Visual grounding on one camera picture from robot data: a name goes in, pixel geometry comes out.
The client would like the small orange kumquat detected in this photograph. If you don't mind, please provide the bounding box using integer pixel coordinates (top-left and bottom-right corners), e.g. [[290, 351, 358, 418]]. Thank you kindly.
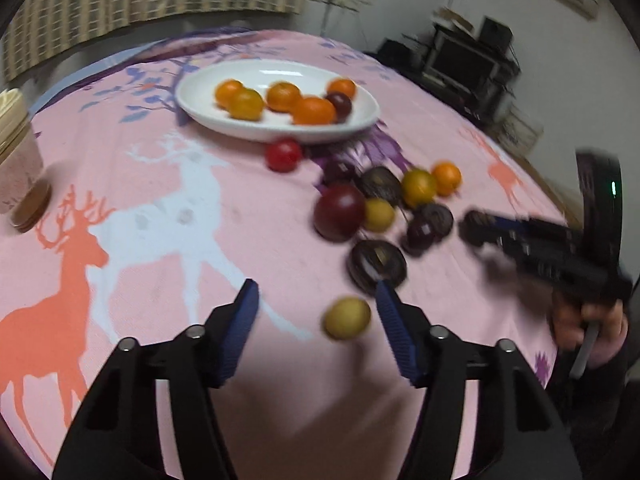
[[431, 162, 462, 197]]

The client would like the dark purple tomato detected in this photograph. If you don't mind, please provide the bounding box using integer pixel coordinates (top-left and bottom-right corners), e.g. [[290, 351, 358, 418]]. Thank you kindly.
[[312, 183, 366, 243]]

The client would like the dark water chestnut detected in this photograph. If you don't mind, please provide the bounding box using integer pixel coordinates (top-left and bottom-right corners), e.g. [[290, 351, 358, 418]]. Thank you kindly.
[[346, 240, 408, 296]]

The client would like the small yellow-green fruit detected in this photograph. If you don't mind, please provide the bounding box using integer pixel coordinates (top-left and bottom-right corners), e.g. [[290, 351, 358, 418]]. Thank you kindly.
[[322, 297, 371, 340]]

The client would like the glass jar cream lid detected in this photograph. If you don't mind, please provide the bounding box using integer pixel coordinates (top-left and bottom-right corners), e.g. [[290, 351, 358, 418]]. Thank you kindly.
[[0, 89, 52, 232]]

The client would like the large orange mandarin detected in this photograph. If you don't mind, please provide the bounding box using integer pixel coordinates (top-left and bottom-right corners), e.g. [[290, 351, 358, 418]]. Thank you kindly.
[[291, 96, 336, 126]]

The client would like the right hand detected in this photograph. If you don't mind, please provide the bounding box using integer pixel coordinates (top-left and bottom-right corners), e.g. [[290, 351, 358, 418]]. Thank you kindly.
[[551, 291, 630, 369]]

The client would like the dark red cherry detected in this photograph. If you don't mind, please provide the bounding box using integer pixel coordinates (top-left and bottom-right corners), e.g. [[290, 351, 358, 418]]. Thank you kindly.
[[400, 217, 438, 257]]

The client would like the red cherry tomato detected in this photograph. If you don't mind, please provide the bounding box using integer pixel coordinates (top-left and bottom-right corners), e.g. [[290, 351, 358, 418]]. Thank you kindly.
[[265, 139, 303, 174]]

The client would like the pink deer tablecloth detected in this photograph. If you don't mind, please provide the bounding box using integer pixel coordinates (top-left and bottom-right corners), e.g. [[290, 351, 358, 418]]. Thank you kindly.
[[1, 32, 561, 479]]

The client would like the white oval plate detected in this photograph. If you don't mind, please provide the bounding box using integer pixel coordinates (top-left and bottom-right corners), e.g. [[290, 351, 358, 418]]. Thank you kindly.
[[175, 60, 380, 144]]

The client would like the black tv stand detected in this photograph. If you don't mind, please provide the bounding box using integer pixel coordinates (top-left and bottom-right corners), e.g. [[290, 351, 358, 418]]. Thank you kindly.
[[372, 18, 521, 129]]

